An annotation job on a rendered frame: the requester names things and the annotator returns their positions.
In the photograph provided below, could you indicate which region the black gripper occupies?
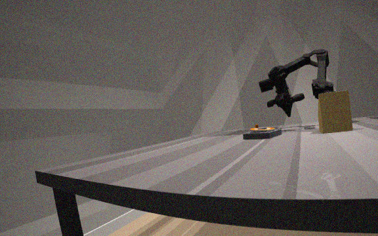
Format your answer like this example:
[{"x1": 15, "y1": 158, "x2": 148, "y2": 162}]
[{"x1": 267, "y1": 85, "x2": 305, "y2": 117}]

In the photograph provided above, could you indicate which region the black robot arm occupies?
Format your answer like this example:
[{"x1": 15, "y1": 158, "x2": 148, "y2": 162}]
[{"x1": 259, "y1": 49, "x2": 335, "y2": 106}]

